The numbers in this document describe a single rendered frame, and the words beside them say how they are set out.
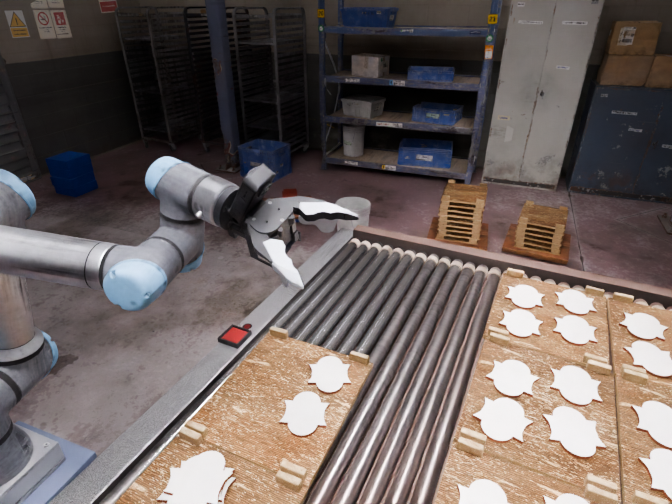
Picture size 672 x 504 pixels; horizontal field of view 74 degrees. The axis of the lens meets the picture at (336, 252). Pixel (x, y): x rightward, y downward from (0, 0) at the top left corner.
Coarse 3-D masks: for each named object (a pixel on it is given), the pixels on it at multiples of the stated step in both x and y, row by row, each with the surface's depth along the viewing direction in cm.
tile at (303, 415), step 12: (300, 396) 117; (312, 396) 117; (288, 408) 113; (300, 408) 113; (312, 408) 113; (324, 408) 113; (288, 420) 110; (300, 420) 110; (312, 420) 110; (300, 432) 107; (312, 432) 107
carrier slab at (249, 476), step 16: (176, 448) 104; (192, 448) 104; (208, 448) 104; (160, 464) 101; (176, 464) 101; (240, 464) 101; (144, 480) 97; (160, 480) 97; (240, 480) 97; (256, 480) 97; (272, 480) 97; (128, 496) 94; (144, 496) 94; (240, 496) 94; (256, 496) 94; (272, 496) 94; (288, 496) 94; (304, 496) 95
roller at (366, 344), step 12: (420, 252) 189; (420, 264) 182; (408, 276) 172; (396, 288) 166; (396, 300) 159; (384, 312) 152; (372, 324) 147; (384, 324) 149; (372, 336) 142; (360, 348) 137
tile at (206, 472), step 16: (192, 464) 93; (208, 464) 93; (224, 464) 94; (176, 480) 90; (192, 480) 90; (208, 480) 90; (224, 480) 90; (176, 496) 87; (192, 496) 87; (208, 496) 87
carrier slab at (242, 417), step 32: (256, 352) 133; (288, 352) 133; (320, 352) 133; (224, 384) 122; (256, 384) 122; (288, 384) 122; (352, 384) 122; (224, 416) 112; (256, 416) 112; (224, 448) 104; (256, 448) 104; (288, 448) 104; (320, 448) 104
